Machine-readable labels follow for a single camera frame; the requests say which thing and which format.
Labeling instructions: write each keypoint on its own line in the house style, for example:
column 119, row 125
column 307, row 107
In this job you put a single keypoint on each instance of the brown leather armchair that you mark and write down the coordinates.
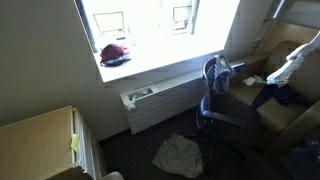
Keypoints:
column 289, row 113

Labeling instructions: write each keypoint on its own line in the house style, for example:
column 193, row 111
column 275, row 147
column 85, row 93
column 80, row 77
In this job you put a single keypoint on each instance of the light blue shirt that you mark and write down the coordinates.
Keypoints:
column 222, row 73

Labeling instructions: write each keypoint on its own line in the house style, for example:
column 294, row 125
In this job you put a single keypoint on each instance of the white wall heater unit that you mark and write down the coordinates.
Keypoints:
column 152, row 104

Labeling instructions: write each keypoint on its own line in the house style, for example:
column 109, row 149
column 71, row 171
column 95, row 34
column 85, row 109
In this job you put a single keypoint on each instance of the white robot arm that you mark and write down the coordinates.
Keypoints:
column 312, row 45

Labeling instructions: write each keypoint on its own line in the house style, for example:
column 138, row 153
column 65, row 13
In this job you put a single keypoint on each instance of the white cloth on armchair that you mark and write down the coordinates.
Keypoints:
column 254, row 79

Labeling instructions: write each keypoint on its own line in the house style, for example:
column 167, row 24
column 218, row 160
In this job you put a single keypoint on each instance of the small white cloth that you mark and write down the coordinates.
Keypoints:
column 293, row 61

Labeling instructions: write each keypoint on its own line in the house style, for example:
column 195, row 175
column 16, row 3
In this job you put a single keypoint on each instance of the black slatted office chair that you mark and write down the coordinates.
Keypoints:
column 227, row 120

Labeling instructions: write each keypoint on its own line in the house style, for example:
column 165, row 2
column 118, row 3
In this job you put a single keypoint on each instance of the beige khaki shorts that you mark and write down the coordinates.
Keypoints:
column 180, row 156

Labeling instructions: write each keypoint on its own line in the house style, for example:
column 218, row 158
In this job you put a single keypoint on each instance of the yellow sticky note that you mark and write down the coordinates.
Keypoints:
column 74, row 142

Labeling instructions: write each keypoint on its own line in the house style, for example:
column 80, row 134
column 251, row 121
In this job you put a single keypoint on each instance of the dark navy garment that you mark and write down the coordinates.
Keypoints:
column 283, row 95

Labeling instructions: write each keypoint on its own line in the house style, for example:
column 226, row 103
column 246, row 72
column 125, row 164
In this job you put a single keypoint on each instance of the red cap on windowsill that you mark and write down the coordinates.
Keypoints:
column 114, row 55

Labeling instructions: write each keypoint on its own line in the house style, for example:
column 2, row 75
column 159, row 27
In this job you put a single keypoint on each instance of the light wood drawer cabinet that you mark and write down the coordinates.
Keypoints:
column 38, row 148

